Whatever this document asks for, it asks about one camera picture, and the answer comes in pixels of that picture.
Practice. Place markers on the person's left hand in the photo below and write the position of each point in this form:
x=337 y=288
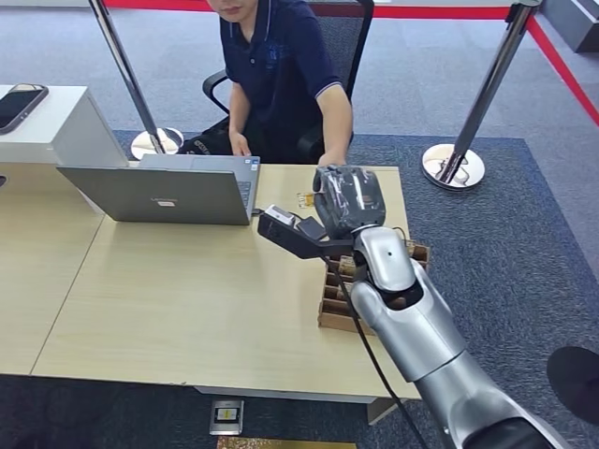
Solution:
x=333 y=159

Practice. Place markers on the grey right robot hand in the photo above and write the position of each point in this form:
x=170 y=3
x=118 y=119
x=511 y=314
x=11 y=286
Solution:
x=348 y=198

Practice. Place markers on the person's right hand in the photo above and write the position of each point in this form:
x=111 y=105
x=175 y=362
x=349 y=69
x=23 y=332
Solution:
x=240 y=145

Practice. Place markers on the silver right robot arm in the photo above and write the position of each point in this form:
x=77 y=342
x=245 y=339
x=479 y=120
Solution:
x=421 y=328

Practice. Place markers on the person's left forearm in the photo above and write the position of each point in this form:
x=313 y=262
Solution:
x=338 y=121

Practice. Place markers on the person's right forearm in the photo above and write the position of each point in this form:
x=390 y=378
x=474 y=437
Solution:
x=239 y=111

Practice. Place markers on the gold card in holder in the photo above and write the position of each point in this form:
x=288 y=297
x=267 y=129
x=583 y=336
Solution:
x=347 y=265

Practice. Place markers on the person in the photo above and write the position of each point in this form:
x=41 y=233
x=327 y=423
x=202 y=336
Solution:
x=276 y=68

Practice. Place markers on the wooden slotted card holder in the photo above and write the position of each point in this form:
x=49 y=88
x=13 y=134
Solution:
x=335 y=310

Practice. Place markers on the black bag white print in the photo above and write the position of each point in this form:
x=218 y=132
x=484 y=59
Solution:
x=205 y=141

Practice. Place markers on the black office chair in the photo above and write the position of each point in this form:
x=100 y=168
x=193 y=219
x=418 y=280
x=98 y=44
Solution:
x=348 y=49

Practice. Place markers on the grey laptop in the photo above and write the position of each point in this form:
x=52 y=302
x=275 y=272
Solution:
x=164 y=195

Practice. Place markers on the red barrier belt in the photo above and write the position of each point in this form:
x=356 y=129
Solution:
x=421 y=10
x=561 y=65

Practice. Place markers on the white box stand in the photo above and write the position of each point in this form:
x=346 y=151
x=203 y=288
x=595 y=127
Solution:
x=60 y=127

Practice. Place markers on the silver floor socket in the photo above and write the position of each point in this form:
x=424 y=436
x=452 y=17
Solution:
x=226 y=416

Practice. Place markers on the black smartphone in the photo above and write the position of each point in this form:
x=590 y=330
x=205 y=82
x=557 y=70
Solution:
x=17 y=106

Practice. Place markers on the grey block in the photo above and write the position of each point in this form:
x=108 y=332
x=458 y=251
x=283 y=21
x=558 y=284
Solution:
x=573 y=21

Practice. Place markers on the black round object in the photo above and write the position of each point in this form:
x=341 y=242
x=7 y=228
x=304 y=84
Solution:
x=575 y=384

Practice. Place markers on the chrome stanchion post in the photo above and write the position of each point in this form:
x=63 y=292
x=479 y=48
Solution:
x=482 y=93
x=126 y=74

